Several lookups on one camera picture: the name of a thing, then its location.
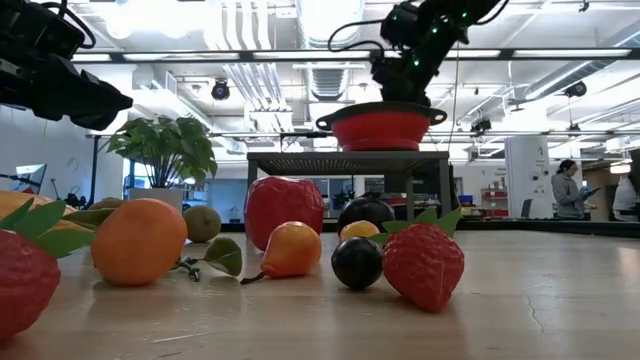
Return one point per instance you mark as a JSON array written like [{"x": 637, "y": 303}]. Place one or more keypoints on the small black toy grape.
[{"x": 356, "y": 262}]

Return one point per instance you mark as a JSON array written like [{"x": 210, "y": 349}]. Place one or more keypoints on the green plant in white pot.
[{"x": 165, "y": 150}]

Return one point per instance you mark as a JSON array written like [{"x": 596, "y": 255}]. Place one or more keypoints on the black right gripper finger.
[{"x": 406, "y": 95}]

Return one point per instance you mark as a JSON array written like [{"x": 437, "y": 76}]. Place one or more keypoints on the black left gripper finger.
[
  {"x": 95, "y": 123},
  {"x": 92, "y": 95}
]

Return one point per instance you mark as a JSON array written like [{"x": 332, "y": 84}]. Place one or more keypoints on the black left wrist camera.
[{"x": 40, "y": 22}]

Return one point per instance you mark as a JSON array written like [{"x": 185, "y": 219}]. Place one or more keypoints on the black overhead light bar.
[{"x": 245, "y": 55}]

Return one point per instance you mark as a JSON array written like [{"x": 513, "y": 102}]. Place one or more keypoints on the dark purple toy plum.
[{"x": 367, "y": 210}]

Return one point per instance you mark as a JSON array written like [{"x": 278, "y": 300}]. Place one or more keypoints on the yellow orange toy mango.
[{"x": 10, "y": 201}]

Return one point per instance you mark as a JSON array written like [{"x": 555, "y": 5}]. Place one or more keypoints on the large red toy apple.
[{"x": 280, "y": 205}]

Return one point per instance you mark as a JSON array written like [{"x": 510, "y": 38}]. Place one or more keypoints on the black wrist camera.
[
  {"x": 400, "y": 27},
  {"x": 40, "y": 22}
]

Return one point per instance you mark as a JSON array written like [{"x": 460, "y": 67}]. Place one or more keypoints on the orange toy tangerine with leaves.
[{"x": 140, "y": 242}]

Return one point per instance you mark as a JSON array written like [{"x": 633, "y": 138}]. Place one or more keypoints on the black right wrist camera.
[{"x": 400, "y": 27}]

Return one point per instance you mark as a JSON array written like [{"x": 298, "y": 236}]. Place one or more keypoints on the small orange toy pear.
[
  {"x": 359, "y": 230},
  {"x": 292, "y": 250}
]

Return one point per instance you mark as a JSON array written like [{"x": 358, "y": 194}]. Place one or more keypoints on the black upright post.
[{"x": 95, "y": 170}]

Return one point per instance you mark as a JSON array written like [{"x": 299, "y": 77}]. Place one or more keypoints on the grey perforated metal riser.
[{"x": 350, "y": 162}]

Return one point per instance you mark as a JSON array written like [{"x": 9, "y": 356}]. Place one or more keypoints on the person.
[{"x": 567, "y": 192}]

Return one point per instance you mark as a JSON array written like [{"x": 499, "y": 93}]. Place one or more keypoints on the black ceiling spot lamp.
[
  {"x": 575, "y": 89},
  {"x": 220, "y": 90},
  {"x": 480, "y": 125}
]

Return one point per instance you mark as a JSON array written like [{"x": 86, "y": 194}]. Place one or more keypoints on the red collapsible colander grey rim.
[{"x": 380, "y": 130}]

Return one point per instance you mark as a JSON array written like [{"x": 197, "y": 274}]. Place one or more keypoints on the red toy strawberry green leaves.
[
  {"x": 25, "y": 285},
  {"x": 422, "y": 270}
]

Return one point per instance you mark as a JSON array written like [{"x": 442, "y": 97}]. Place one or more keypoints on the olive green toy kiwi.
[{"x": 202, "y": 225}]

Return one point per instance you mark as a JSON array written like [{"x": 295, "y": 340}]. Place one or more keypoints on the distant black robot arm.
[{"x": 75, "y": 200}]

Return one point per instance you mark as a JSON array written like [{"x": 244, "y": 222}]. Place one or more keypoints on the black aluminium frame rail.
[{"x": 575, "y": 227}]

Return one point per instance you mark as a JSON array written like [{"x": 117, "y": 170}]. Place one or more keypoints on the computer monitor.
[{"x": 31, "y": 176}]

